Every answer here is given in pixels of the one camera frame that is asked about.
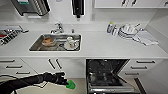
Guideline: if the stainless steel dishwasher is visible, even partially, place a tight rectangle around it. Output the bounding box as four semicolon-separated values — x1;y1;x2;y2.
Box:
85;58;143;94

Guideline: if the white drawer unit beside dishwasher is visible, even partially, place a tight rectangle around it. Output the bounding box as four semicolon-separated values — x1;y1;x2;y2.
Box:
121;58;165;80

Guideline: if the white under-sink cabinet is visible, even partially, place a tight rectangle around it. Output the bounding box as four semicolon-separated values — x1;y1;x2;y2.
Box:
19;57;87;80

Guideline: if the white mug in sink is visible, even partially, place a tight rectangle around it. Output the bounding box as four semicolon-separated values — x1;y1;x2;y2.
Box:
63;36;81;51

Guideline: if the orange sponge in bowl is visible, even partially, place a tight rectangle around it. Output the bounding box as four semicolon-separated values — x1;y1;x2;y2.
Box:
41;36;55;47

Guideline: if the stainless steel sink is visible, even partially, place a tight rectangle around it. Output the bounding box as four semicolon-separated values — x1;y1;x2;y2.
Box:
28;32;83;53

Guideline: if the white drawer unit beside microwave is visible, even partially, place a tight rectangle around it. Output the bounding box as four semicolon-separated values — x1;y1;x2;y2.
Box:
0;57;38;80

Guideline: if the chrome faucet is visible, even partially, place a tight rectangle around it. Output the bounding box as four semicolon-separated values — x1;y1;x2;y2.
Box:
49;22;66;35

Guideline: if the dish rack with dishes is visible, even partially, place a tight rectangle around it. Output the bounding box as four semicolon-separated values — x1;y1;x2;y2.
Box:
0;25;30;46

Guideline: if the dish soap bottle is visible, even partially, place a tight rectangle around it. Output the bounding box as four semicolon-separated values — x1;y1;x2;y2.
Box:
106;21;115;35

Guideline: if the grey paper towel dispenser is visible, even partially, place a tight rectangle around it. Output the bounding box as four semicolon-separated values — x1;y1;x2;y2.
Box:
9;0;51;18

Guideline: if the stack of white dishes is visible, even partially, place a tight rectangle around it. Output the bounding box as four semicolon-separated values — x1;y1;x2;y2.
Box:
117;22;140;40

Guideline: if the white wall outlet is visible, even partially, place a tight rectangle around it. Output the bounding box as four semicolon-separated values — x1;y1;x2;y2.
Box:
90;13;96;22

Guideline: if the black wall soap dispenser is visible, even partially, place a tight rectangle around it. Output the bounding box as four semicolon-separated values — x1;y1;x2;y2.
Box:
70;0;86;19

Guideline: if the white three-door wall cabinet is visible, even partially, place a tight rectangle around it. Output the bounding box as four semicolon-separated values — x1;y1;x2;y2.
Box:
92;0;168;10

